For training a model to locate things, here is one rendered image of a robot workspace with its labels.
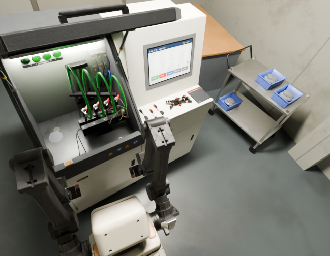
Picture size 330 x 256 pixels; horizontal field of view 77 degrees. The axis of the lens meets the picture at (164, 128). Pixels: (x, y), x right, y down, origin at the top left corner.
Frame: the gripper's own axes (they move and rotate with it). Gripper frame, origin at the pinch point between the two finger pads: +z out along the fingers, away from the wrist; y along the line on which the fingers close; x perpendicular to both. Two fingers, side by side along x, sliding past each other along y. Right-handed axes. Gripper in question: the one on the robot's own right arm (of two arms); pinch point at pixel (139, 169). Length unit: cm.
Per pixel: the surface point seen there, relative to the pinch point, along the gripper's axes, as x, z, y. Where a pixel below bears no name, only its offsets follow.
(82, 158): -18.1, 14.4, 31.5
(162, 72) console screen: -64, 8, -40
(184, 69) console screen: -65, 12, -62
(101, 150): -19.8, 15.3, 18.4
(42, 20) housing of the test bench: -108, -2, 32
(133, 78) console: -62, 5, -16
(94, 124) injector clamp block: -40.1, 22.2, 17.9
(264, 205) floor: 88, 67, -137
